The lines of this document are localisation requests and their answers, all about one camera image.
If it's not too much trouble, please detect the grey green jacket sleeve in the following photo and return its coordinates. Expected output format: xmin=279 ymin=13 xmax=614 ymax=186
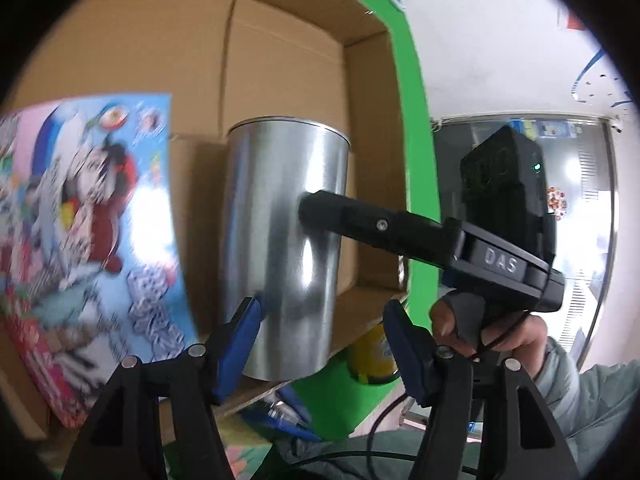
xmin=535 ymin=338 xmax=639 ymax=476

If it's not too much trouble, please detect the glass door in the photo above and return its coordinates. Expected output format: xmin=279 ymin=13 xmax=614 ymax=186
xmin=432 ymin=114 xmax=617 ymax=365

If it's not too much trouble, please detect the person's right hand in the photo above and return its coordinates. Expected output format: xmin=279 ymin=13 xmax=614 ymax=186
xmin=430 ymin=300 xmax=548 ymax=378

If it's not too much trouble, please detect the silver metal can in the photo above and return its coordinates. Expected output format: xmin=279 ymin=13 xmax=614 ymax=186
xmin=219 ymin=116 xmax=350 ymax=382

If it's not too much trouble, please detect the black camera box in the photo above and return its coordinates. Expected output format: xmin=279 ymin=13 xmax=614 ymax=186
xmin=459 ymin=126 xmax=556 ymax=263

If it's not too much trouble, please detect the red wall notice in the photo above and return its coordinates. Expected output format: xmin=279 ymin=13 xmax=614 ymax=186
xmin=566 ymin=11 xmax=588 ymax=32

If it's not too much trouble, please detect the blue pen pack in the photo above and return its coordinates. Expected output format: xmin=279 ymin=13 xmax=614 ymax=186
xmin=240 ymin=385 xmax=322 ymax=442

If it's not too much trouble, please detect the yellow black tin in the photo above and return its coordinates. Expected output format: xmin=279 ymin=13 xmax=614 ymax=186
xmin=346 ymin=323 xmax=399 ymax=386

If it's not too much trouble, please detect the black cable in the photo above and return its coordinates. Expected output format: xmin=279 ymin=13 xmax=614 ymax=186
xmin=290 ymin=391 xmax=482 ymax=476

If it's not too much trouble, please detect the pastel rubik's cube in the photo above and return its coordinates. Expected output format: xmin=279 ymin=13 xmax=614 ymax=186
xmin=224 ymin=443 xmax=272 ymax=480

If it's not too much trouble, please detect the green table cloth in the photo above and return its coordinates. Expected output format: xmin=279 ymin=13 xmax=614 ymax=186
xmin=170 ymin=0 xmax=440 ymax=328

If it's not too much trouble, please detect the open cardboard tray box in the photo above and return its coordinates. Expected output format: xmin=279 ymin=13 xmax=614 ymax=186
xmin=0 ymin=0 xmax=412 ymax=446

